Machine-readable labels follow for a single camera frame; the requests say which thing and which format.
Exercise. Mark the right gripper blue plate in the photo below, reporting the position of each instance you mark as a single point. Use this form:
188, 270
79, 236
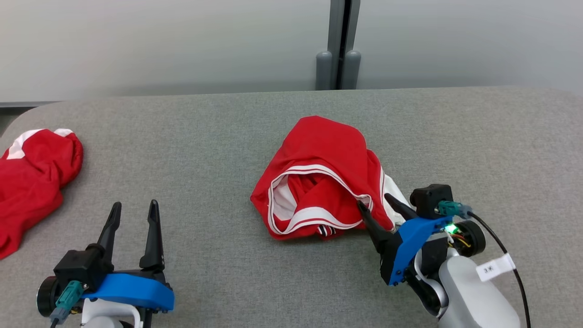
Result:
410, 239

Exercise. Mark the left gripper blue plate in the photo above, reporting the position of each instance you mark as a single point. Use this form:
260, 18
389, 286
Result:
132, 289

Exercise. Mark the red jersey with striped trim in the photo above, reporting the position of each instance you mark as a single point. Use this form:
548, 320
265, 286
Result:
328, 150

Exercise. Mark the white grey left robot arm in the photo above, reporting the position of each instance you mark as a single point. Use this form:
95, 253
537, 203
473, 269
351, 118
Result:
98, 321

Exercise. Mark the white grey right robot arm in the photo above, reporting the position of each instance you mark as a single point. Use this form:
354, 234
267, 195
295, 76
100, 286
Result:
473, 296

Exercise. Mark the red garment with white patch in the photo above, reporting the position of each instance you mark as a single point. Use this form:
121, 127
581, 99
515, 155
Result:
36, 182

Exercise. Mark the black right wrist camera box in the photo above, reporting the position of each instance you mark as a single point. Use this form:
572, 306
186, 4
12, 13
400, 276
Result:
430, 198

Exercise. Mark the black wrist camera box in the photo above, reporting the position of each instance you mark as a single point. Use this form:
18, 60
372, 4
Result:
430, 198
77, 269

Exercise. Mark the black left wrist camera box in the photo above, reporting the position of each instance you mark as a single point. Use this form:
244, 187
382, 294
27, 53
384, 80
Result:
77, 269

